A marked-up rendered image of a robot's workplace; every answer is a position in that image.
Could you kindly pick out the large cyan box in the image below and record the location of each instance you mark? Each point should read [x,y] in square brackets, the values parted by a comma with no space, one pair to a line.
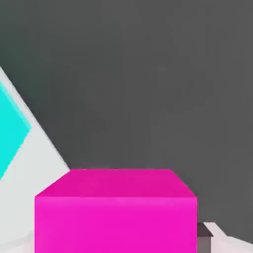
[9,130]

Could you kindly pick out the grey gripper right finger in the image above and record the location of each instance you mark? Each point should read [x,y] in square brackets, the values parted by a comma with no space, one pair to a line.
[217,244]

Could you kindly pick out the small magenta cube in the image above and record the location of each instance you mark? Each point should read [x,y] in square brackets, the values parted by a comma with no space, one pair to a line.
[116,221]

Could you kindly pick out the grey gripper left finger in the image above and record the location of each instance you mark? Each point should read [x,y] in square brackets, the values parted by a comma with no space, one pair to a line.
[23,247]

